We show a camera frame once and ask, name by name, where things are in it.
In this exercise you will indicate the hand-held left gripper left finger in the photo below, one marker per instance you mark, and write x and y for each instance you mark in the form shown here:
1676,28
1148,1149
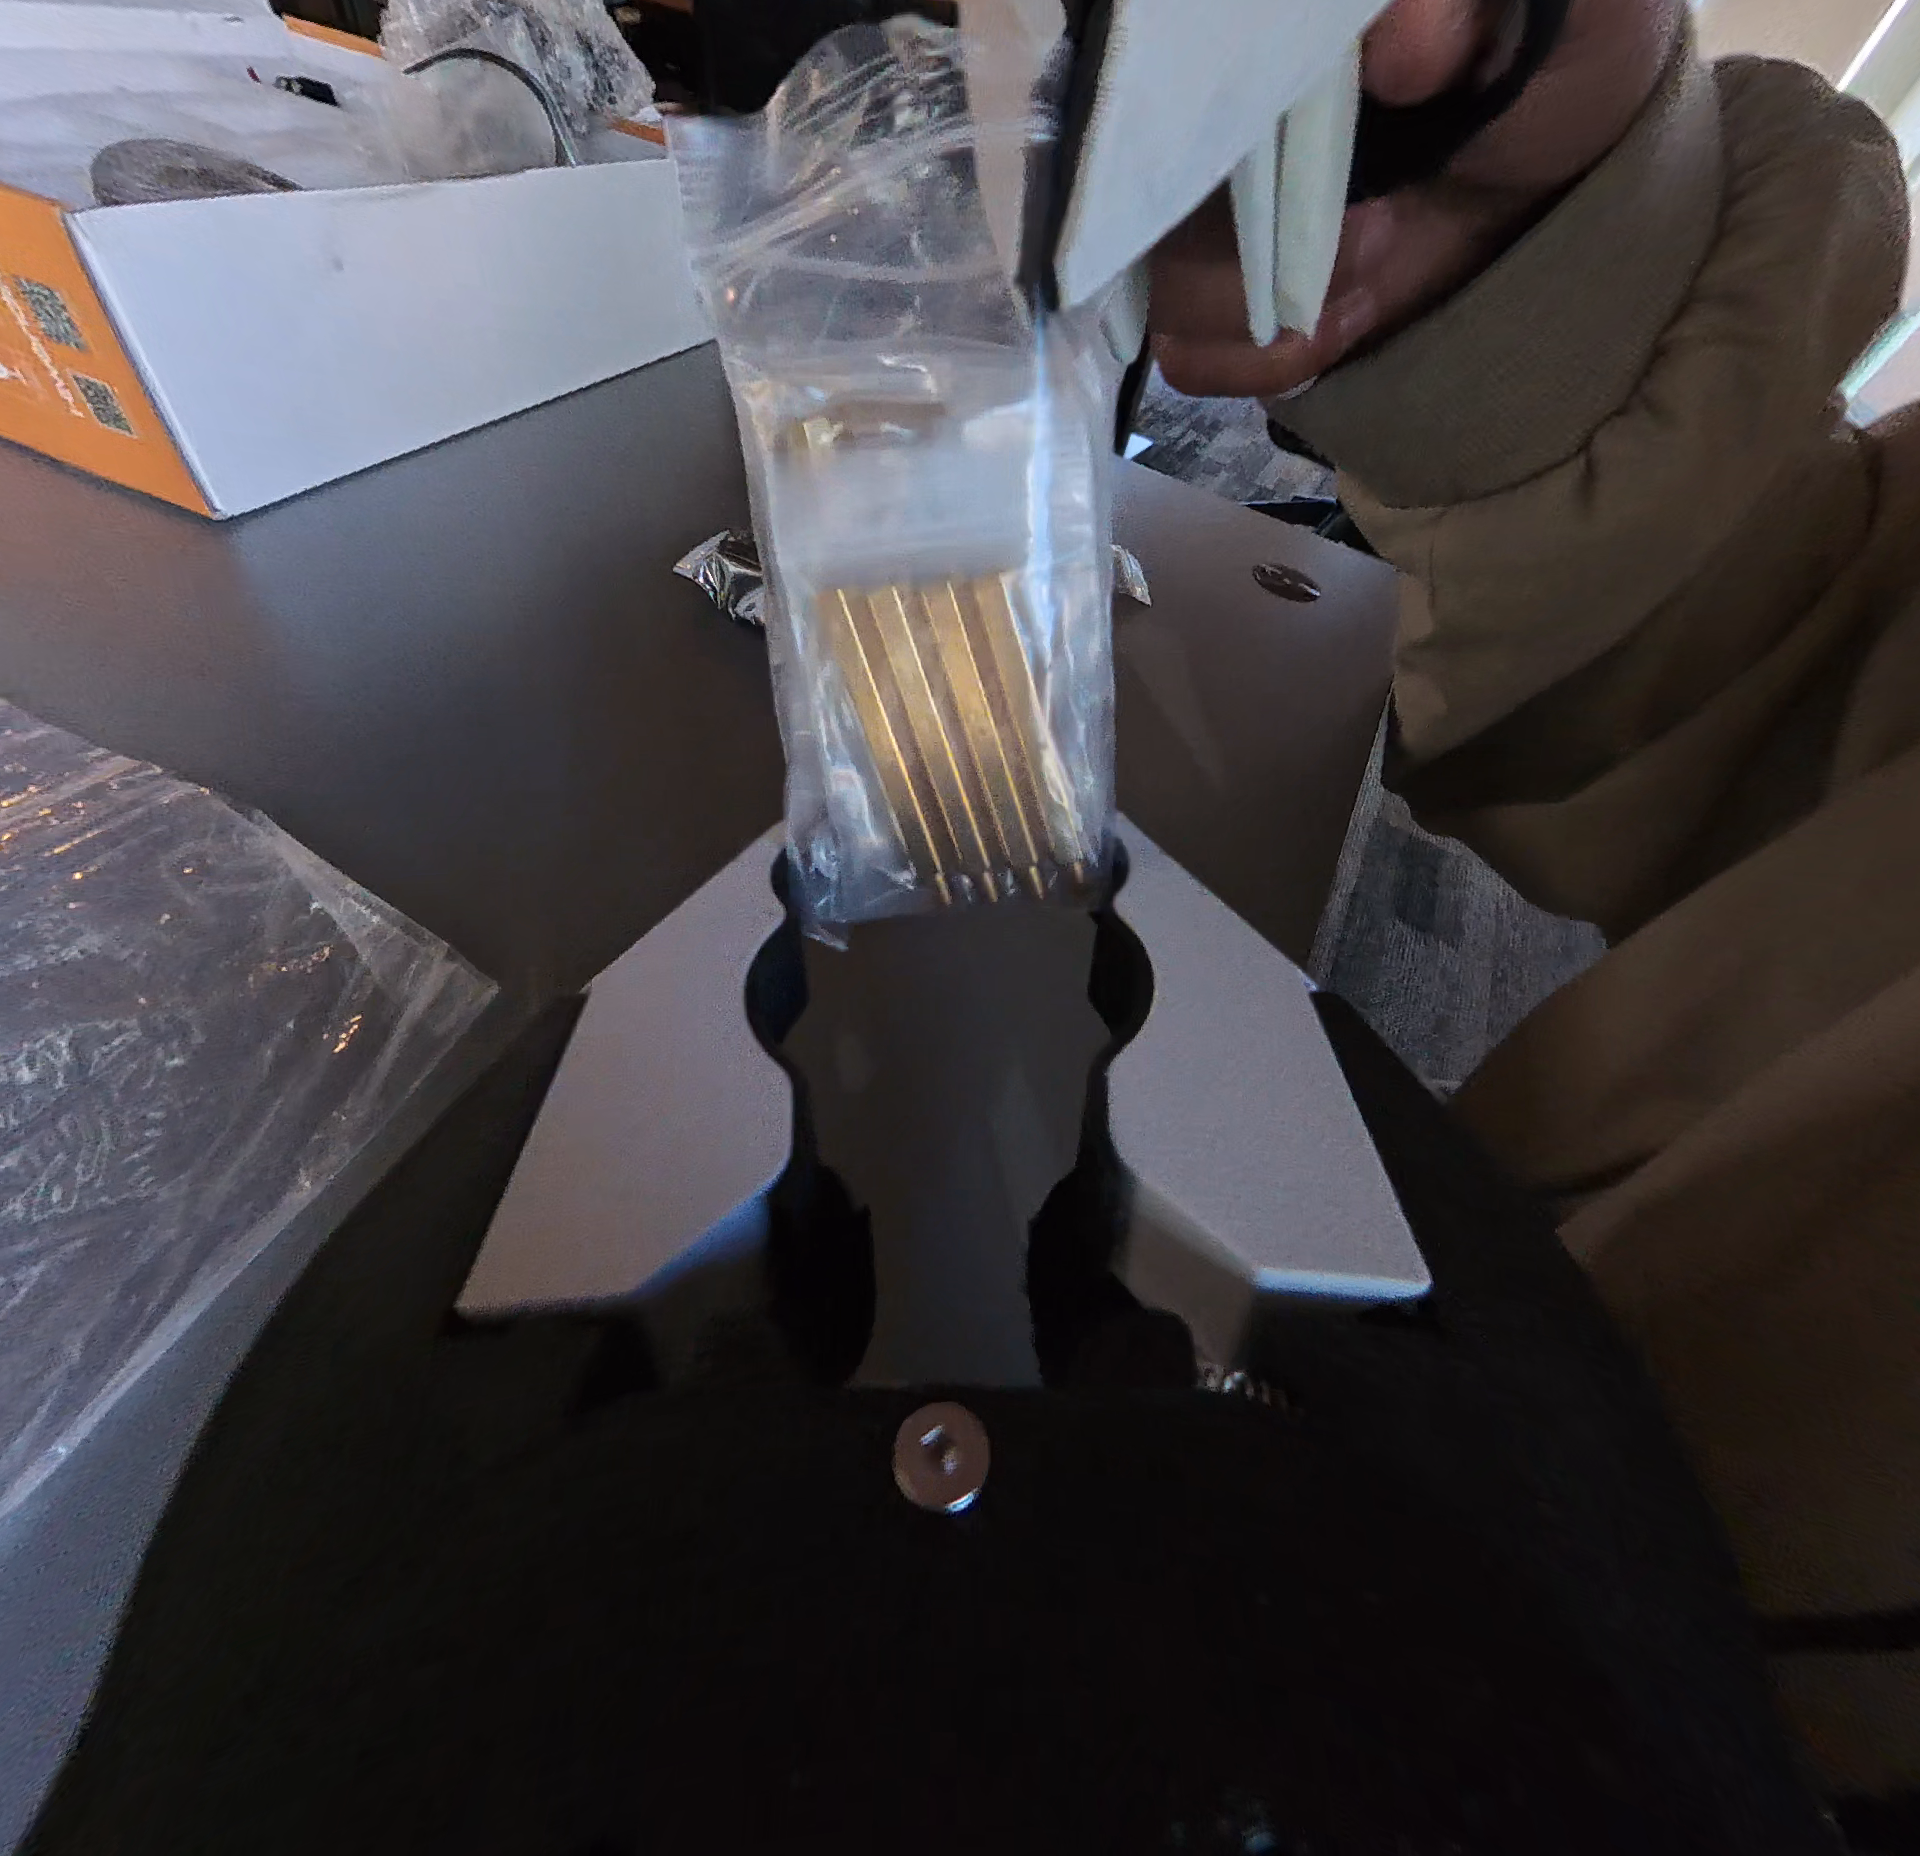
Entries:
644,1136

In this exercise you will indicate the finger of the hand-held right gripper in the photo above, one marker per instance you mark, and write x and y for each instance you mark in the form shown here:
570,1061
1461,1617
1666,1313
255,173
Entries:
1198,70
1132,319

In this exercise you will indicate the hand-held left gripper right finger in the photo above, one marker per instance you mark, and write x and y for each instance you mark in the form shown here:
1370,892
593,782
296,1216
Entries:
1261,1136

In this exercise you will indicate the zip bag of brass standoffs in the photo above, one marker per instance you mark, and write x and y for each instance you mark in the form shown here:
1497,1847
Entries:
931,388

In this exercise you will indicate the clear plastic bag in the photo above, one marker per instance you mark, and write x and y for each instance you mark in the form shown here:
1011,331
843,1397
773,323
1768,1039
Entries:
178,1061

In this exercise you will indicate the orange and white box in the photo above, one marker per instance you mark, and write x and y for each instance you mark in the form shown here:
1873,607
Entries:
374,312

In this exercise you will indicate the person's right forearm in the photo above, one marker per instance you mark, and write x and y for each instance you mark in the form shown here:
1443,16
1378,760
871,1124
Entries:
1649,388

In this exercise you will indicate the grey desk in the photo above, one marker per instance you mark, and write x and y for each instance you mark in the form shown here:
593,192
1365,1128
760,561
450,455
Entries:
450,656

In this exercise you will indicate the person's right hand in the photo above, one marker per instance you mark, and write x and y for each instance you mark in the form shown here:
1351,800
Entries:
1591,101

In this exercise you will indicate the silver foil bag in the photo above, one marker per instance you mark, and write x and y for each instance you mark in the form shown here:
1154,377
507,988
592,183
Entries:
729,573

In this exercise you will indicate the bubble-wrapped wheel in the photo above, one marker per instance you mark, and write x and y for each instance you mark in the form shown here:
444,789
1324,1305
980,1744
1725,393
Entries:
510,41

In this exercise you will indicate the small black part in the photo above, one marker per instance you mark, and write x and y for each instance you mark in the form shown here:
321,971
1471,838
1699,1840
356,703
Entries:
308,85

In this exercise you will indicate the clear bagged part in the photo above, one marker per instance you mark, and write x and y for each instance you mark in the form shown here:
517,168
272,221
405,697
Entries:
194,173

